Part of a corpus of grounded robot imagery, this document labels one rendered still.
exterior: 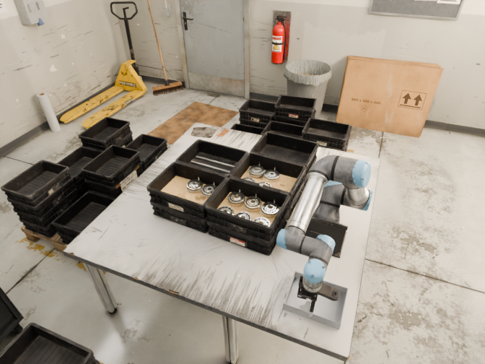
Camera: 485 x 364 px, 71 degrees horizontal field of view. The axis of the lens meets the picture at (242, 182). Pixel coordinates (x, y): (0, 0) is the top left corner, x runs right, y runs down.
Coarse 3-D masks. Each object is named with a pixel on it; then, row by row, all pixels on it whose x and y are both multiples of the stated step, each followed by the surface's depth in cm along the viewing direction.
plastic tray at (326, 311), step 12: (336, 288) 169; (348, 288) 166; (288, 300) 167; (300, 300) 167; (324, 300) 166; (336, 300) 166; (300, 312) 159; (324, 312) 162; (336, 312) 162; (336, 324) 154
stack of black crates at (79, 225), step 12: (72, 204) 272; (84, 204) 284; (96, 204) 288; (108, 204) 283; (60, 216) 262; (72, 216) 274; (84, 216) 277; (96, 216) 277; (60, 228) 259; (72, 228) 252; (84, 228) 266
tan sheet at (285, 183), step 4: (248, 168) 231; (248, 172) 227; (244, 176) 224; (248, 176) 224; (280, 176) 223; (284, 176) 223; (288, 176) 223; (256, 180) 221; (260, 180) 221; (264, 180) 221; (280, 180) 220; (284, 180) 220; (288, 180) 220; (292, 180) 220; (272, 184) 217; (276, 184) 217; (280, 184) 217; (284, 184) 217; (288, 184) 217; (292, 184) 217; (280, 188) 214; (284, 188) 214; (288, 188) 213
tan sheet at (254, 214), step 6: (246, 198) 207; (222, 204) 203; (228, 204) 203; (234, 210) 199; (240, 210) 199; (246, 210) 199; (258, 210) 198; (252, 216) 195; (258, 216) 195; (270, 222) 191
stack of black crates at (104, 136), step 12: (108, 120) 342; (120, 120) 335; (84, 132) 319; (96, 132) 333; (108, 132) 338; (120, 132) 324; (132, 132) 340; (84, 144) 318; (96, 144) 312; (108, 144) 313; (120, 144) 328
